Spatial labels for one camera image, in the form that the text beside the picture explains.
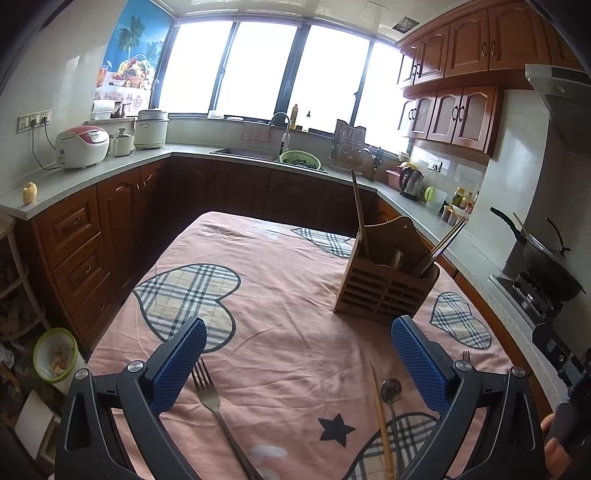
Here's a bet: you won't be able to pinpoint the tropical fruit wall poster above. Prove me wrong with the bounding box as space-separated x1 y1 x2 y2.
95 0 174 114

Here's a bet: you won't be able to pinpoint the white and pink rice cooker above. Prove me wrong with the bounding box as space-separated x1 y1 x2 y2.
55 126 111 169

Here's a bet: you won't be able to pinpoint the white wall socket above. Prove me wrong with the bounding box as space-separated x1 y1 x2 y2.
17 110 53 135

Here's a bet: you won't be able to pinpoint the person's right hand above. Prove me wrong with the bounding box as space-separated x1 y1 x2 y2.
540 414 572 480

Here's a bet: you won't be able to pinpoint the pink plaid-heart tablecloth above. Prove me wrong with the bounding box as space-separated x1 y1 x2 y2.
85 211 518 480

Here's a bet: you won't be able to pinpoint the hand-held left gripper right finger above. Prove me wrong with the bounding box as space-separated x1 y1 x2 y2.
390 316 546 480

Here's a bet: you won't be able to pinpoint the kitchen faucet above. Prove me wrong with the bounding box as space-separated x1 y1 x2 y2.
269 112 292 156

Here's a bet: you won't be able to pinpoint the dish drying rack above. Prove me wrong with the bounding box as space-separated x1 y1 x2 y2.
329 119 375 174

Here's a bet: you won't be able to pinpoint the metal chopstick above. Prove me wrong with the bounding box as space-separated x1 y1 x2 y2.
411 224 468 278
412 219 467 277

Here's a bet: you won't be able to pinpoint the metal spoon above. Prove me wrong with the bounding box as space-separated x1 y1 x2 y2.
380 377 404 476

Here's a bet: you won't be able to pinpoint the wooden base cabinets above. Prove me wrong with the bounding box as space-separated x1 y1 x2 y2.
32 156 555 416

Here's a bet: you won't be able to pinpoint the row of seasoning jars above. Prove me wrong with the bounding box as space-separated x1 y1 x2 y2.
440 186 481 227

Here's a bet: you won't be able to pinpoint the small white cooker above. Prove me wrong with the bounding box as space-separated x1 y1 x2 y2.
108 128 136 158

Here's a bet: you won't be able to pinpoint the gas stove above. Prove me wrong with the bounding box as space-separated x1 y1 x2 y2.
489 271 567 324

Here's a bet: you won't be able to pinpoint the steel electric kettle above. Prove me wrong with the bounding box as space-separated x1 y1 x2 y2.
399 163 426 202

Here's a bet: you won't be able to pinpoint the grey kitchen countertop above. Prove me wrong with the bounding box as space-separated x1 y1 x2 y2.
0 138 571 416

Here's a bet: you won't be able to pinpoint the black power cord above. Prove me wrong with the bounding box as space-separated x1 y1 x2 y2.
30 121 60 172

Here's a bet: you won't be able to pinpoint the kitchen sink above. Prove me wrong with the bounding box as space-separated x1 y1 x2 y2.
210 147 279 162

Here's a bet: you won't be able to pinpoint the black wok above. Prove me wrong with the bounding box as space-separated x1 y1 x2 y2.
490 207 587 304

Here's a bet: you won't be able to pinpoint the long wooden spatula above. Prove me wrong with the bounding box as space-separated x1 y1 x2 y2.
349 168 371 259

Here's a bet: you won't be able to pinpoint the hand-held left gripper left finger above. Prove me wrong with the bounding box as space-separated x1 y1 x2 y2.
54 316 208 480

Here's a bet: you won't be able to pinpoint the wooden utensil holder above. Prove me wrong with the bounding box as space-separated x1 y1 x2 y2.
333 216 441 326

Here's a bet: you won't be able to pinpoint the wooden wall cabinets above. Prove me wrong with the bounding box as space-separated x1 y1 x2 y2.
396 0 585 160

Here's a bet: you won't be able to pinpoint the steel range hood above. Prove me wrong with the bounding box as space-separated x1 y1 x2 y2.
524 64 591 156

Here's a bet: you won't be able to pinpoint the large white rice cooker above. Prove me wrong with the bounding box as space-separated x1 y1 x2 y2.
134 108 170 150

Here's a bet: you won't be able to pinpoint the knife and scissors holder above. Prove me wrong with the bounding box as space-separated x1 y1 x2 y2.
365 145 387 181

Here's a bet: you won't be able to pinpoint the black countertop appliance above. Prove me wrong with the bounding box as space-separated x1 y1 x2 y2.
531 322 586 385

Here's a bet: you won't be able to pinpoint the kitchen window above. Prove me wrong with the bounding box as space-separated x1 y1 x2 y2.
157 17 413 156

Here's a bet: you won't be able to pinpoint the white cardboard box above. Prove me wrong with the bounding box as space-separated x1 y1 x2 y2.
14 390 64 463

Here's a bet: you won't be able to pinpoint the green colander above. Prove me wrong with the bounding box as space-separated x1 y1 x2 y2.
279 150 321 169

